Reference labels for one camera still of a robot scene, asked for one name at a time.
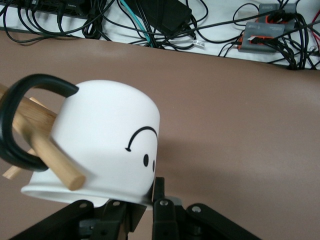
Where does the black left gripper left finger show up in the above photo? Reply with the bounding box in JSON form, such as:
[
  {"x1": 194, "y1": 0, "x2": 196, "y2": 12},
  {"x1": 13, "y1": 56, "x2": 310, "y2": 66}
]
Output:
[{"x1": 9, "y1": 199, "x2": 149, "y2": 240}]

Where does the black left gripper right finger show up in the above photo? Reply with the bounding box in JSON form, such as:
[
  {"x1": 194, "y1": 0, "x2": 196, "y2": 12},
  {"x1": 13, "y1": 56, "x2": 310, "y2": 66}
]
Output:
[{"x1": 151, "y1": 176, "x2": 261, "y2": 240}]

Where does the white smiley cup black handle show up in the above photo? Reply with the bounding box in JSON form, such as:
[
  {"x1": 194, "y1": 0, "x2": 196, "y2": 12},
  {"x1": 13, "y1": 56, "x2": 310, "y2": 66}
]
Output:
[{"x1": 0, "y1": 73, "x2": 161, "y2": 211}]

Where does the wooden cup rack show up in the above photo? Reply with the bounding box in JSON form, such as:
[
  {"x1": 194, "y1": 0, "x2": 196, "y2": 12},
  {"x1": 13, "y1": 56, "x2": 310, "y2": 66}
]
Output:
[{"x1": 0, "y1": 83, "x2": 87, "y2": 191}]

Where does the black power adapter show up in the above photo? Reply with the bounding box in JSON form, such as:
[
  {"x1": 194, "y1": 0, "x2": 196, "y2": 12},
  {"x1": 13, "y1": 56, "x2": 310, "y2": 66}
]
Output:
[{"x1": 123, "y1": 0, "x2": 193, "y2": 33}]

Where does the grey orange usb hub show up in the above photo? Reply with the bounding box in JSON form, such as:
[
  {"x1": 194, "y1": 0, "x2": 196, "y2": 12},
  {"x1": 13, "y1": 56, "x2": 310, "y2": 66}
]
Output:
[
  {"x1": 258, "y1": 2, "x2": 298, "y2": 25},
  {"x1": 237, "y1": 21, "x2": 287, "y2": 54}
]

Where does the flat black device box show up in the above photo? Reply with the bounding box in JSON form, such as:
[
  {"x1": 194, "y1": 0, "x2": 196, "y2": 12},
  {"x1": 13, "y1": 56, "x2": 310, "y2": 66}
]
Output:
[{"x1": 17, "y1": 0, "x2": 92, "y2": 19}]

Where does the black cable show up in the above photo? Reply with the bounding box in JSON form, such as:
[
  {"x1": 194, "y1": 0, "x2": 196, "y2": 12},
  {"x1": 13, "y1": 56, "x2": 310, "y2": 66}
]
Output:
[
  {"x1": 147, "y1": 14, "x2": 251, "y2": 58},
  {"x1": 0, "y1": 0, "x2": 111, "y2": 45},
  {"x1": 274, "y1": 9, "x2": 320, "y2": 71}
]

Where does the teal cable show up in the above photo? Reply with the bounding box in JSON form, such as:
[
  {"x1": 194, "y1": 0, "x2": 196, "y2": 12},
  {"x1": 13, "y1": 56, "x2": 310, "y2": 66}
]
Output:
[{"x1": 119, "y1": 0, "x2": 154, "y2": 48}]

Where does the red cable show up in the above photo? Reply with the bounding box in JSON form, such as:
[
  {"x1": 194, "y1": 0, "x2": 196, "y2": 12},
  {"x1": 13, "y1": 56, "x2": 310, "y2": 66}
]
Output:
[{"x1": 309, "y1": 9, "x2": 320, "y2": 55}]

